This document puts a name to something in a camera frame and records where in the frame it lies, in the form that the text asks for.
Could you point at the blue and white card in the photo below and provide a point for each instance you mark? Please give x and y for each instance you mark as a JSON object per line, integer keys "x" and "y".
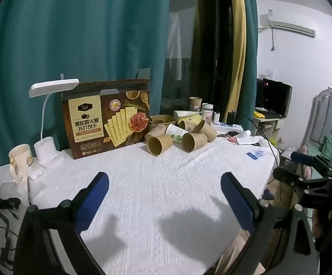
{"x": 256, "y": 154}

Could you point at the white pen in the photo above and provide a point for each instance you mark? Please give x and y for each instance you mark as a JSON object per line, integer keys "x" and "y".
{"x": 28, "y": 192}

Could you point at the white power strip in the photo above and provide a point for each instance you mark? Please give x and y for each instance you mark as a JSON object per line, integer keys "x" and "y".
{"x": 229, "y": 127}

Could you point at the small white case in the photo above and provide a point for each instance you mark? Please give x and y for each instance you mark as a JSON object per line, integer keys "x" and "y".
{"x": 36, "y": 174}

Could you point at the kraft paper bowl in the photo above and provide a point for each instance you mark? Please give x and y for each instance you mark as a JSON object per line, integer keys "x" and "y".
{"x": 161, "y": 119}

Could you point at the small white side table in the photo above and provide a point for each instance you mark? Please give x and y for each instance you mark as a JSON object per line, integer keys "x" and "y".
{"x": 270, "y": 126}

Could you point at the white crumpled cloth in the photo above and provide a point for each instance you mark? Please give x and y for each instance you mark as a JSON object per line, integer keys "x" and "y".
{"x": 247, "y": 141}

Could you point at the black glasses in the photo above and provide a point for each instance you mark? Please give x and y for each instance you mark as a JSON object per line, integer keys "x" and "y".
{"x": 233, "y": 133}

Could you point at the green pillow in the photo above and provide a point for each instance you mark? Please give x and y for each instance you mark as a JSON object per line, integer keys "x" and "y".
{"x": 330, "y": 147}

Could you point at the clear jar with white lid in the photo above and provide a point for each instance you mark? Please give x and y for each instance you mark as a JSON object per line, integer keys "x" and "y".
{"x": 207, "y": 113}

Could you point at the black monitor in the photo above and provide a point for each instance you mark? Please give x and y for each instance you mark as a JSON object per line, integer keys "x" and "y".
{"x": 275, "y": 96}

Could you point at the yellow curtain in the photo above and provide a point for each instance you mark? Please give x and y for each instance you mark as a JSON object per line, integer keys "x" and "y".
{"x": 239, "y": 48}

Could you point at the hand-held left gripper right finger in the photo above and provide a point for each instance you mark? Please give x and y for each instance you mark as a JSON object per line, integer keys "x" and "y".
{"x": 237, "y": 200}

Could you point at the white printed paper cup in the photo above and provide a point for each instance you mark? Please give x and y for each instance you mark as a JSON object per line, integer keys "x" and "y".
{"x": 175, "y": 131}

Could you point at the white air conditioner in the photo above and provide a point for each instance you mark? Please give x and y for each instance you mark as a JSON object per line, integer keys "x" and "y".
{"x": 293, "y": 27}

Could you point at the small black box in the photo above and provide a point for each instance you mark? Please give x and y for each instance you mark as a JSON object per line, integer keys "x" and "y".
{"x": 231, "y": 117}

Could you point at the cream ceramic mug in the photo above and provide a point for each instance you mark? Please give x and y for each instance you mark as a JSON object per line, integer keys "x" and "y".
{"x": 21, "y": 157}

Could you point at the dark glass window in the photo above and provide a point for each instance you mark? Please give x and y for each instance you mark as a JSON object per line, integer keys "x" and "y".
{"x": 200, "y": 48}

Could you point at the small white charger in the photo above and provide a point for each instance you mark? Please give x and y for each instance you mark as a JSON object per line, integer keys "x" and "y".
{"x": 217, "y": 117}

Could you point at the yellow green tissue pack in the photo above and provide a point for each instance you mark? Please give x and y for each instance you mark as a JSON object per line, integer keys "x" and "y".
{"x": 187, "y": 117}

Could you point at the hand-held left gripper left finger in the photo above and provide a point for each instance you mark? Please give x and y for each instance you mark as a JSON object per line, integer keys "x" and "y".
{"x": 92, "y": 199}

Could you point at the white textured tablecloth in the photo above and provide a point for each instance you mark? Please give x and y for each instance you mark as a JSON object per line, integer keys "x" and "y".
{"x": 160, "y": 194}

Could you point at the brown paper cup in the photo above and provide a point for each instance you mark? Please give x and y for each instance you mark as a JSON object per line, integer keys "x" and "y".
{"x": 155, "y": 130}
{"x": 195, "y": 103}
{"x": 186, "y": 125}
{"x": 194, "y": 141}
{"x": 207, "y": 130}
{"x": 160, "y": 145}

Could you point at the grey padded headboard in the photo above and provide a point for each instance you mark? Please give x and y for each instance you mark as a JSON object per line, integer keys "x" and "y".
{"x": 326, "y": 111}

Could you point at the narrow teal curtain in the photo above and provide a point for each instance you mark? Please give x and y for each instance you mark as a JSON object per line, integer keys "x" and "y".
{"x": 252, "y": 63}

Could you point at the white desk lamp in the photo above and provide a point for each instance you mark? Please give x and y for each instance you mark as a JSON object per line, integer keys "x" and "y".
{"x": 49, "y": 151}

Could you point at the brown cracker box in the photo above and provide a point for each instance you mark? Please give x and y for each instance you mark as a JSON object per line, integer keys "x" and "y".
{"x": 108, "y": 120}

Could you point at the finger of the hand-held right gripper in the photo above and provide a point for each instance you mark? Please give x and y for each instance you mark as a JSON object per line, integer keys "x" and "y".
{"x": 303, "y": 158}
{"x": 286, "y": 175}

